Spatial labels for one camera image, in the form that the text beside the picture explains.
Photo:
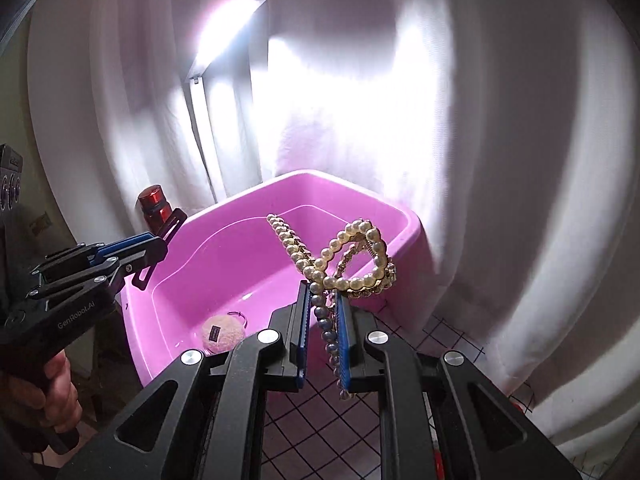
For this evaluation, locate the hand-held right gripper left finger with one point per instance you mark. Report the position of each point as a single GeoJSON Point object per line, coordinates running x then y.
{"type": "Point", "coordinates": [302, 340]}

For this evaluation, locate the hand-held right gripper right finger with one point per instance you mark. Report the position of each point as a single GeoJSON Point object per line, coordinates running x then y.
{"type": "Point", "coordinates": [342, 345]}

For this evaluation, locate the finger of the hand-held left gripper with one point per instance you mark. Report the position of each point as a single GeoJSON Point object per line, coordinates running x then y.
{"type": "Point", "coordinates": [75, 285]}
{"type": "Point", "coordinates": [130, 247]}

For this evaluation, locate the pearl hair claw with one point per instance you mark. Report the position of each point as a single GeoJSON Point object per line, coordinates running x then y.
{"type": "Point", "coordinates": [350, 260]}

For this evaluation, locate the pink plastic basin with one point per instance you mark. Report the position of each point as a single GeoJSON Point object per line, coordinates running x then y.
{"type": "Point", "coordinates": [225, 260]}

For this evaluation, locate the person's left hand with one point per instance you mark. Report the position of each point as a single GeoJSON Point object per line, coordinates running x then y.
{"type": "Point", "coordinates": [57, 385]}

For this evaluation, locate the red bottle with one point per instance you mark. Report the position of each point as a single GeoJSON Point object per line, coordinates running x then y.
{"type": "Point", "coordinates": [155, 207]}

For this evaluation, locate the white curtain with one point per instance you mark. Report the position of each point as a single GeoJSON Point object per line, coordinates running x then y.
{"type": "Point", "coordinates": [500, 160]}

